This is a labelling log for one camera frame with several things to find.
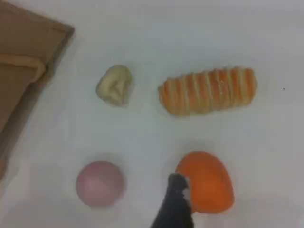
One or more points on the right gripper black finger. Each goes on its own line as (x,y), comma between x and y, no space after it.
(175,209)

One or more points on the orange fruit with stem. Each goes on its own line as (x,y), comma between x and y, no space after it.
(210,180)

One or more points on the brown jute tote bag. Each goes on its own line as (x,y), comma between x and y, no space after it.
(19,52)

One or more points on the pink round peach bun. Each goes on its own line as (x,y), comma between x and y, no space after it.
(101,184)

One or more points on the striped orange bread roll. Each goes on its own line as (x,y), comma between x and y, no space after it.
(209,92)

